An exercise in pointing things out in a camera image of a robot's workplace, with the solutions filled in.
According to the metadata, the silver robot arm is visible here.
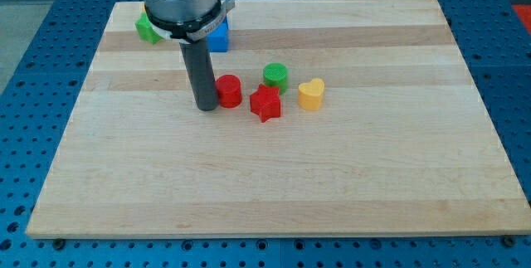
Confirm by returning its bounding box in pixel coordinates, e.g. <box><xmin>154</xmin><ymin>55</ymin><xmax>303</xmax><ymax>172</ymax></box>
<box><xmin>144</xmin><ymin>0</ymin><xmax>236</xmax><ymax>44</ymax></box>

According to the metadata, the yellow heart block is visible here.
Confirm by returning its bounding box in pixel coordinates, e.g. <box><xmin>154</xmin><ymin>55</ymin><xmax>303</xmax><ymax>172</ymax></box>
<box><xmin>298</xmin><ymin>78</ymin><xmax>325</xmax><ymax>111</ymax></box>

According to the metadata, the blue cube block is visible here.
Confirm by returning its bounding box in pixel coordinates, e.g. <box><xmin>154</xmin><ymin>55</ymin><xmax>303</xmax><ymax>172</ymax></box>
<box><xmin>207</xmin><ymin>19</ymin><xmax>229</xmax><ymax>52</ymax></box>

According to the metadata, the red star block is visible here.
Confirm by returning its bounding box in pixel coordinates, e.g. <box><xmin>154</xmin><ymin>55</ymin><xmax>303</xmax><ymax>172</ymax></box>
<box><xmin>250</xmin><ymin>84</ymin><xmax>281</xmax><ymax>123</ymax></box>

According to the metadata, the green cylinder block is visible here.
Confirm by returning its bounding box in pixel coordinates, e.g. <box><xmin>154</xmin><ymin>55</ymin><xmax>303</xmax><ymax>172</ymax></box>
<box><xmin>262</xmin><ymin>63</ymin><xmax>288</xmax><ymax>95</ymax></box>

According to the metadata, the red cylinder block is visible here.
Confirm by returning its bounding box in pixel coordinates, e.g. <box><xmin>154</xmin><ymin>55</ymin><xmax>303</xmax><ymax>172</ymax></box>
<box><xmin>216</xmin><ymin>75</ymin><xmax>242</xmax><ymax>108</ymax></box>

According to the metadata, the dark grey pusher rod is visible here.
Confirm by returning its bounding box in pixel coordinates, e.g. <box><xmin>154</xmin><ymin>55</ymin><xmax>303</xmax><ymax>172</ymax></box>
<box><xmin>179</xmin><ymin>39</ymin><xmax>219</xmax><ymax>111</ymax></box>

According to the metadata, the wooden board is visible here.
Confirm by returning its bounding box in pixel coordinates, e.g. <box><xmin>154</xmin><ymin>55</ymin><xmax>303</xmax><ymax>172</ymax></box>
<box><xmin>27</xmin><ymin>0</ymin><xmax>530</xmax><ymax>239</ymax></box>

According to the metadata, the green star block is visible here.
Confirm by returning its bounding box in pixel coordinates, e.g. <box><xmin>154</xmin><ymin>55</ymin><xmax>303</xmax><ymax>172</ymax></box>
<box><xmin>134</xmin><ymin>12</ymin><xmax>163</xmax><ymax>44</ymax></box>

